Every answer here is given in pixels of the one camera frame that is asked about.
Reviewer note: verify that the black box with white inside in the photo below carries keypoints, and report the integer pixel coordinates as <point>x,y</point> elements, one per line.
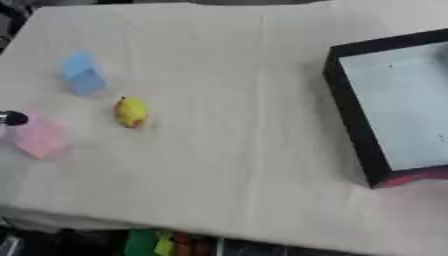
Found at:
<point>396,106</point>

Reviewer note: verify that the light blue block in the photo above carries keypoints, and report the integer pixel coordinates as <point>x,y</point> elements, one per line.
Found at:
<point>83,74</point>

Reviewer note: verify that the pink block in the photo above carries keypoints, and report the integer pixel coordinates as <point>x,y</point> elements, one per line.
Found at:
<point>39,136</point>

